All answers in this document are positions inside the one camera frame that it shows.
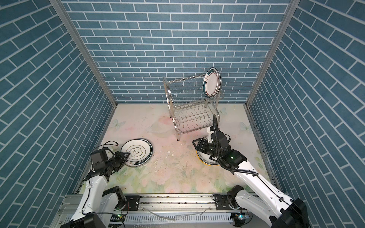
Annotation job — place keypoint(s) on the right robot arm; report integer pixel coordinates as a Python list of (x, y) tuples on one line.
[(271, 205)]

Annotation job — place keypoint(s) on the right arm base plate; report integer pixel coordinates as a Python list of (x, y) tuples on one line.
[(223, 202)]

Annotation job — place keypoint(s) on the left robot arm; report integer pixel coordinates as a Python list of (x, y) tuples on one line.
[(97, 205)]

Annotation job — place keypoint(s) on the left green circuit board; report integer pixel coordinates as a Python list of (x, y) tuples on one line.
[(118, 218)]

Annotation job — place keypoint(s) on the white slotted cable duct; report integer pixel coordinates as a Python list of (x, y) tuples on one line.
[(149, 218)]

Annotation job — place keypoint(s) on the green circuit board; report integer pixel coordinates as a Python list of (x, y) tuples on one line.
[(240, 219), (118, 218)]

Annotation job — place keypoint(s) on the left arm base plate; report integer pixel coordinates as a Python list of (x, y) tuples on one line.
[(132, 203)]

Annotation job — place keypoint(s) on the silver metal dish rack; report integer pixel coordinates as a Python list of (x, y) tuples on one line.
[(189, 108)]

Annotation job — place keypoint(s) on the left corner aluminium post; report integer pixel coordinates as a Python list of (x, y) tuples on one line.
[(66, 20)]

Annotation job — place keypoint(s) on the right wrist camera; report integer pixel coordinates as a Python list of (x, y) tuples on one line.
[(210, 131)]

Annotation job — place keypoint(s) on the white plate black striped rim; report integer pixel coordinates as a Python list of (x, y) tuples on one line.
[(207, 159)]

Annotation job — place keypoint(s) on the blue rimmed white plate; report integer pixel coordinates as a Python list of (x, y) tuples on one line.
[(140, 151)]

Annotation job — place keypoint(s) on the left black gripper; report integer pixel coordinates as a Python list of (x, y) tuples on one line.
[(121, 157)]

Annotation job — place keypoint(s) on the right green circuit board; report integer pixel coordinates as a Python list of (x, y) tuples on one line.
[(240, 219)]

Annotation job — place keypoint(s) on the right corner aluminium post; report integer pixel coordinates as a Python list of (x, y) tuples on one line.
[(274, 46)]

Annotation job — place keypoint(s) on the corner aluminium post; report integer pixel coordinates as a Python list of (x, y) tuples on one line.
[(66, 20), (274, 46)]

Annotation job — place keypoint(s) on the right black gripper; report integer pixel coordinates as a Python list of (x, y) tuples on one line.
[(200, 144)]

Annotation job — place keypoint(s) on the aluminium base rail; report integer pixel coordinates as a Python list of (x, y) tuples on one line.
[(152, 203)]

